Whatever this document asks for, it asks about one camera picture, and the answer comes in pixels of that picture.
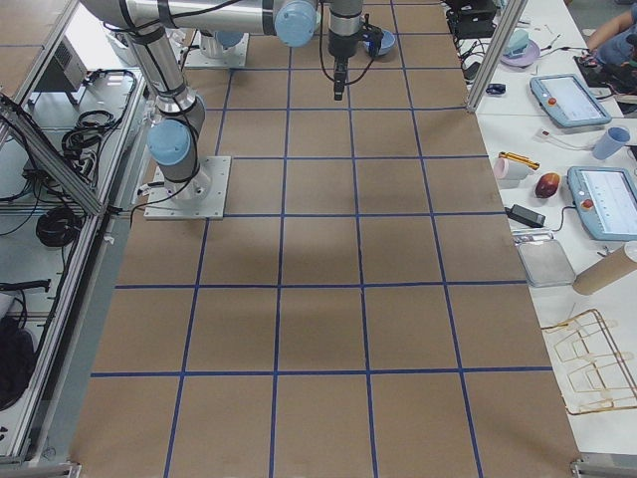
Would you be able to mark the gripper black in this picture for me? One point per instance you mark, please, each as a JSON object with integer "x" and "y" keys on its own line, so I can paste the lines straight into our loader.
{"x": 339, "y": 47}

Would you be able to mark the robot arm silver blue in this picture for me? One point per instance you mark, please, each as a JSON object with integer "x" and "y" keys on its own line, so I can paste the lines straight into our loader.
{"x": 144, "y": 22}
{"x": 214, "y": 44}

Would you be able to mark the blue bowl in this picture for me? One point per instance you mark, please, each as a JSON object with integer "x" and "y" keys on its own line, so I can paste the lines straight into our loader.
{"x": 378, "y": 45}

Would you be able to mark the small blue device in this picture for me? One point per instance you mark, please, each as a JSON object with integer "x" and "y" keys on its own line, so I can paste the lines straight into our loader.
{"x": 496, "y": 89}

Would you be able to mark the teal sponge block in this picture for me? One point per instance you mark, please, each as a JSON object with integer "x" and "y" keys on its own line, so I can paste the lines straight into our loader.
{"x": 517, "y": 43}

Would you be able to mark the purple plate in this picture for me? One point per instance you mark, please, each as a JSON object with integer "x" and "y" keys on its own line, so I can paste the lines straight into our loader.
{"x": 526, "y": 59}

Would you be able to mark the black power adapter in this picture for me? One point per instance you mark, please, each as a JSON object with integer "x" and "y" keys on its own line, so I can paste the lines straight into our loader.
{"x": 525, "y": 216}

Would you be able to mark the far blue teach pendant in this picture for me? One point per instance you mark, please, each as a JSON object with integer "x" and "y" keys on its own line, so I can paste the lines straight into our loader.
{"x": 568, "y": 101}

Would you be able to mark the blue teach pendant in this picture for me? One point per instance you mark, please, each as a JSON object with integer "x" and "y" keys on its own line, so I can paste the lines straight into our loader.
{"x": 605, "y": 200}
{"x": 568, "y": 101}

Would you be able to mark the silver metal tray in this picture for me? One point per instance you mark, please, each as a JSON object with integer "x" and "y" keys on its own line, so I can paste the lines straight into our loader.
{"x": 543, "y": 258}

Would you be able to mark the person in blue shirt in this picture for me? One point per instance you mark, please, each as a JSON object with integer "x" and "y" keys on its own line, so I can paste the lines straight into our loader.
{"x": 608, "y": 44}

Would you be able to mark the light blue plastic cup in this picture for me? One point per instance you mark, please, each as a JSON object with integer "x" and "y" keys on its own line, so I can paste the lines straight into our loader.
{"x": 612, "y": 140}

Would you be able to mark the near blue teach pendant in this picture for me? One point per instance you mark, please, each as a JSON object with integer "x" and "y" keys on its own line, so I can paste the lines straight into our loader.
{"x": 605, "y": 200}

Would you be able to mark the cardboard tube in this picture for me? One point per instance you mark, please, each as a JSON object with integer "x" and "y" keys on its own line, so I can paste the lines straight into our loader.
{"x": 606, "y": 271}

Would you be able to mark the aluminium frame post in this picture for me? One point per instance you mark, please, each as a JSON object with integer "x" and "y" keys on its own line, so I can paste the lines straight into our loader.
{"x": 508, "y": 22}

